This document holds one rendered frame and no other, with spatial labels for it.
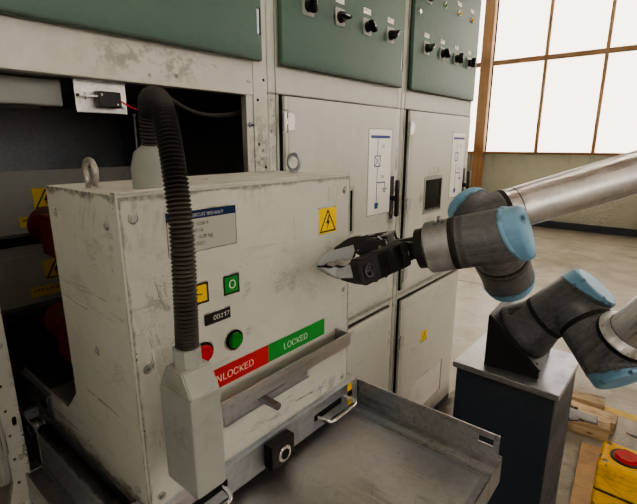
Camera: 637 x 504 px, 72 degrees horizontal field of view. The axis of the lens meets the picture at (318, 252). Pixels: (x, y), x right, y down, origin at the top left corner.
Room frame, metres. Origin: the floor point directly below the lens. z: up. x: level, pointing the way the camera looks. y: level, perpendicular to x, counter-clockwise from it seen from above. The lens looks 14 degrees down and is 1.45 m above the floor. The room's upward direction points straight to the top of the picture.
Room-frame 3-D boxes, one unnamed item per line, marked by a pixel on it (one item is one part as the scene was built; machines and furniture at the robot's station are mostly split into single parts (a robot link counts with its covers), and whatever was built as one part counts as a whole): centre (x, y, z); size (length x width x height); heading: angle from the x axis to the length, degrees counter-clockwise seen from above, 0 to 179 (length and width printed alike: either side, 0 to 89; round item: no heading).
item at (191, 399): (0.51, 0.17, 1.09); 0.08 x 0.05 x 0.17; 50
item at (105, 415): (0.88, 0.28, 1.15); 0.51 x 0.50 x 0.48; 50
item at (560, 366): (1.34, -0.67, 0.74); 0.32 x 0.32 x 0.02; 49
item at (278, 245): (0.72, 0.09, 1.15); 0.48 x 0.01 x 0.48; 140
